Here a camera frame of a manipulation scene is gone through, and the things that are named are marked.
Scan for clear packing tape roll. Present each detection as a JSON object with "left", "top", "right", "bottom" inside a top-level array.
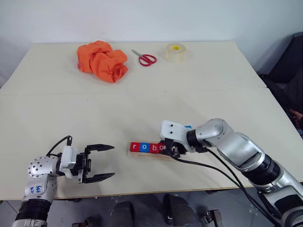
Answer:
[{"left": 165, "top": 43, "right": 187, "bottom": 64}]

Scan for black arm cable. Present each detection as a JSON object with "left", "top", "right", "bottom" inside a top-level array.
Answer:
[
  {"left": 175, "top": 157, "right": 285, "bottom": 227},
  {"left": 204, "top": 148, "right": 246, "bottom": 191},
  {"left": 46, "top": 135, "right": 73, "bottom": 158}
]

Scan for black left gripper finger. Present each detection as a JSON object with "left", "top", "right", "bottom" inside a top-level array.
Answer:
[
  {"left": 84, "top": 172, "right": 116, "bottom": 184},
  {"left": 85, "top": 143, "right": 115, "bottom": 153}
]

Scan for black chair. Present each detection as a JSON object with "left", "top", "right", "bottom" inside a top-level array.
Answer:
[{"left": 259, "top": 32, "right": 303, "bottom": 131}]

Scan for bystander hand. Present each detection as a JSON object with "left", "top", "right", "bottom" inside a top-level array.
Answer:
[{"left": 290, "top": 109, "right": 303, "bottom": 130}]

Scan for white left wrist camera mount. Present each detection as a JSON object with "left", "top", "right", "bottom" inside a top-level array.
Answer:
[{"left": 58, "top": 146, "right": 79, "bottom": 179}]

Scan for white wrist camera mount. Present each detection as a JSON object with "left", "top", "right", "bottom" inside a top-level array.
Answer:
[
  {"left": 58, "top": 146, "right": 79, "bottom": 179},
  {"left": 160, "top": 120, "right": 197, "bottom": 153}
]

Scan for dark rounded shape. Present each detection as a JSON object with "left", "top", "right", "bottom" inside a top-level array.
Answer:
[{"left": 163, "top": 194, "right": 198, "bottom": 227}]

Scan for wooden letter tray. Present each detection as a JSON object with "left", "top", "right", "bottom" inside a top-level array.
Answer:
[{"left": 127, "top": 136, "right": 175, "bottom": 159}]

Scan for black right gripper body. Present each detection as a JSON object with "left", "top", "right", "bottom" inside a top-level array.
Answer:
[{"left": 169, "top": 140, "right": 187, "bottom": 158}]

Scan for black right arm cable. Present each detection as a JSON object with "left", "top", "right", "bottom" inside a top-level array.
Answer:
[
  {"left": 175, "top": 157, "right": 285, "bottom": 227},
  {"left": 204, "top": 148, "right": 246, "bottom": 191}
]

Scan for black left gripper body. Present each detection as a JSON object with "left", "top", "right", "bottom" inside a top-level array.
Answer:
[{"left": 75, "top": 148, "right": 93, "bottom": 184}]

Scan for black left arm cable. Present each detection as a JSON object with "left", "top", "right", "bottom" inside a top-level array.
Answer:
[{"left": 46, "top": 135, "right": 73, "bottom": 158}]

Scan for black caster wheel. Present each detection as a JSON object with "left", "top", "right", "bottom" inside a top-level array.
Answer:
[{"left": 201, "top": 209, "right": 223, "bottom": 224}]

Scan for red handled scissors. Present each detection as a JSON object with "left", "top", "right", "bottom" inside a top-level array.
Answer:
[{"left": 131, "top": 49, "right": 158, "bottom": 67}]

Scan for crumpled orange cloth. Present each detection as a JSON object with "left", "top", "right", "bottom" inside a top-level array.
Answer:
[{"left": 76, "top": 40, "right": 129, "bottom": 83}]

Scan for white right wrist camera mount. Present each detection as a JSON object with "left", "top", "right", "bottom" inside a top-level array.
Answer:
[{"left": 160, "top": 120, "right": 197, "bottom": 153}]

